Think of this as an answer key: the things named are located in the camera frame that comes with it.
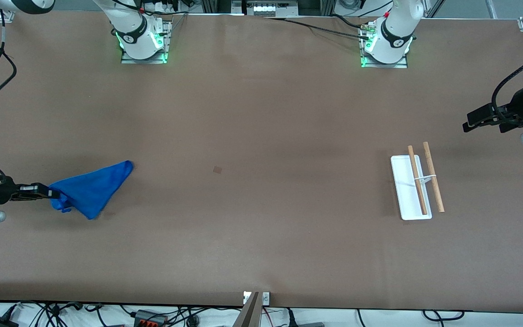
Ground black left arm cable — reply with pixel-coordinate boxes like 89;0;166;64
492;47;523;119

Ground black plug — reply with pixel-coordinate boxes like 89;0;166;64
286;309;326;327

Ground silver camera mount bracket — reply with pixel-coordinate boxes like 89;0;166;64
243;292;270;305

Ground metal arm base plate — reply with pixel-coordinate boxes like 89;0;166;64
360;24;409;69
121;19;172;64

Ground long black table cable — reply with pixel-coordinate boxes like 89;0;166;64
264;16;372;40

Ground blue microfibre towel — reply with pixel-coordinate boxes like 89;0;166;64
49;160;134;220

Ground black orange connector box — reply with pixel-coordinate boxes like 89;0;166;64
134;310;168;327

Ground white towel rack wooden bars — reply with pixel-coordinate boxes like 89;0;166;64
390;142;445;221

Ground white power strip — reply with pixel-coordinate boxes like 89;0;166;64
246;0;299;17

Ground grey camera pole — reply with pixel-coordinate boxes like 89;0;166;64
233;292;261;327

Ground black looped cable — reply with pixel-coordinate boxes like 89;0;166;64
423;310;465;322

